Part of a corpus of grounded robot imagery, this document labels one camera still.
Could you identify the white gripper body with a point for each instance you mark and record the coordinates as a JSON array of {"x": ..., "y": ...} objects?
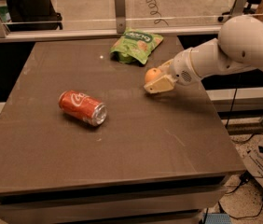
[{"x": 181, "y": 67}]

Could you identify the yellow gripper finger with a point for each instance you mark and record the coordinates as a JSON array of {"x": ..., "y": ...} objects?
[
  {"x": 165, "y": 66},
  {"x": 159, "y": 84}
]

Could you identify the orange fruit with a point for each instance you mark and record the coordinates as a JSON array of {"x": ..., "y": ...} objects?
[{"x": 151, "y": 74}]

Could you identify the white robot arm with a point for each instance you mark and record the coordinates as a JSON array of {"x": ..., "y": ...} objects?
[{"x": 238, "y": 48}]

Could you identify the green snack bag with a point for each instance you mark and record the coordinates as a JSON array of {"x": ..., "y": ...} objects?
[{"x": 135, "y": 46}]

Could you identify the red cola can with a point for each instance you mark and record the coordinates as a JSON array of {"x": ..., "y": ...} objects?
[{"x": 83, "y": 107}]

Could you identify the black cabinet behind glass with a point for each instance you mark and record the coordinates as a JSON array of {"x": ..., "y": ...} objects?
[{"x": 33, "y": 15}]

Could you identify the glass barrier panel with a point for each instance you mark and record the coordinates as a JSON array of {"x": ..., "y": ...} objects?
[{"x": 100, "y": 14}]

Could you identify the metal bracket centre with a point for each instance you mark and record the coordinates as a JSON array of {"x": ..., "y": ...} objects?
[{"x": 120, "y": 13}]

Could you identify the metal bracket right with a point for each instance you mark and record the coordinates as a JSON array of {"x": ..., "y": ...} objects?
[{"x": 237, "y": 8}]

